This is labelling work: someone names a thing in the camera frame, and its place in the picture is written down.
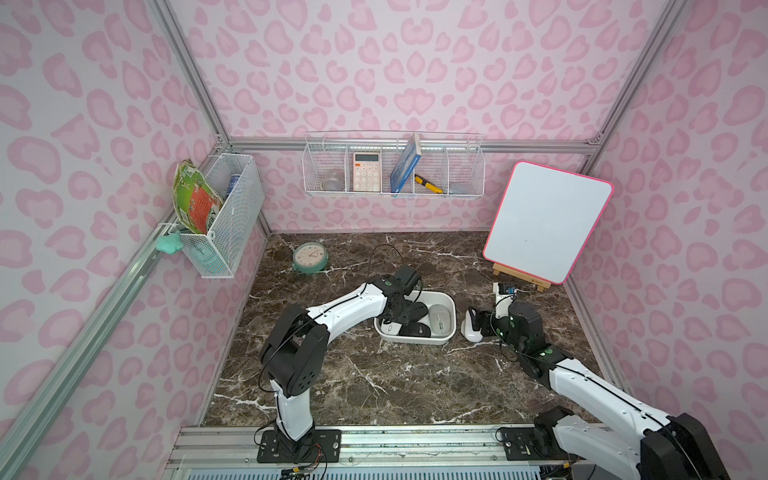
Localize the black mouse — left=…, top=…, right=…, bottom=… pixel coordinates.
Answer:
left=401, top=322, right=432, bottom=338

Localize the white mouse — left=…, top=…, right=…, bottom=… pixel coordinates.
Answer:
left=381, top=321, right=402, bottom=336
left=461, top=306, right=491, bottom=343

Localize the white plastic storage box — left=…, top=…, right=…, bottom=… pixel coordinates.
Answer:
left=374, top=290, right=457, bottom=346

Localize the grey mouse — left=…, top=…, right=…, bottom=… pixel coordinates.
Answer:
left=428, top=304, right=452, bottom=337

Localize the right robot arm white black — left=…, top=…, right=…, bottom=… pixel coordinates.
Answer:
left=462, top=299, right=729, bottom=479

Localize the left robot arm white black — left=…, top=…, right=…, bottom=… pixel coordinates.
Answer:
left=260, top=266, right=426, bottom=444

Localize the wooden easel stand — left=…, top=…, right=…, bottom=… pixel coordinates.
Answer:
left=493, top=263, right=551, bottom=292

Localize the green round clock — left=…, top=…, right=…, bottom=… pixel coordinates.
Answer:
left=292, top=242, right=329, bottom=274

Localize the yellow utility knife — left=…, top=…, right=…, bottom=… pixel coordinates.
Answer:
left=414, top=174, right=444, bottom=195

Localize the pink framed whiteboard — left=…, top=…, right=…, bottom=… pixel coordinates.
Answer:
left=483, top=161, right=614, bottom=284

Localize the clear tape roll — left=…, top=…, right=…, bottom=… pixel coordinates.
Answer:
left=321, top=171, right=345, bottom=192

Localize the pink calculator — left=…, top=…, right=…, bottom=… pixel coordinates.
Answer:
left=352, top=152, right=381, bottom=193

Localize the blue book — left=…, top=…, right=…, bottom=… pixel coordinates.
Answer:
left=390, top=133, right=422, bottom=194

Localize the white mesh side basket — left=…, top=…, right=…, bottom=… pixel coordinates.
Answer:
left=165, top=153, right=265, bottom=279

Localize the blue can in basket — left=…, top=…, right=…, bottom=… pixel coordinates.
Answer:
left=226, top=174, right=241, bottom=197

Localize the green red snack bag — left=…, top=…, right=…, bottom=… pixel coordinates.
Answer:
left=172, top=159, right=224, bottom=235

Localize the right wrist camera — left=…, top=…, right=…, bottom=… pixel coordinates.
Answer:
left=492, top=282, right=518, bottom=318

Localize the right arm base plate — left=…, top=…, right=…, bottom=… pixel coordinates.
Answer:
left=495, top=427, right=560, bottom=461

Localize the white wire wall shelf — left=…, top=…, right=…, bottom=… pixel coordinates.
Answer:
left=302, top=131, right=485, bottom=198

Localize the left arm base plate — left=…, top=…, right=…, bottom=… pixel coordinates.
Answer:
left=257, top=429, right=342, bottom=464

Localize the green wall hook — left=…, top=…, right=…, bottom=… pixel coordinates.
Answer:
left=155, top=232, right=184, bottom=255

